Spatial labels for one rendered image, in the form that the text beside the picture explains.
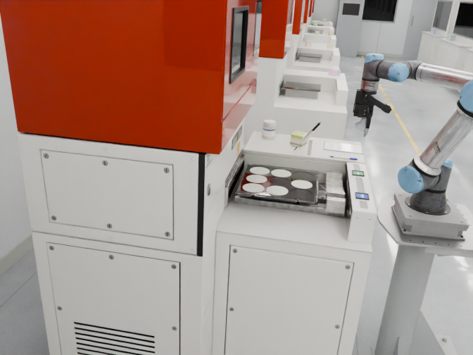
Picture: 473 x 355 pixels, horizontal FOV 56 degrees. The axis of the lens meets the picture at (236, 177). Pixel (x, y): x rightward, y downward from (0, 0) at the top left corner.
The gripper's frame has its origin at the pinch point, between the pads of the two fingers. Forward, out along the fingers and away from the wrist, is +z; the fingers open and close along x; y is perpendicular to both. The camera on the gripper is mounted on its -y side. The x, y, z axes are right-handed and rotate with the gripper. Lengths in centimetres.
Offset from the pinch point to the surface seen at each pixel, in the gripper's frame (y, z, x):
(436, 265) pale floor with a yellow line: -72, 116, -89
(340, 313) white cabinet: 3, 65, 46
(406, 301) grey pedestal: -29, 73, 19
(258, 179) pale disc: 47, 26, 8
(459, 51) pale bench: -241, 37, -807
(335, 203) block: 10.3, 26.0, 21.9
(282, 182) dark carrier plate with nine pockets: 35.1, 25.7, 6.8
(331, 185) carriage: 11.8, 27.6, -1.0
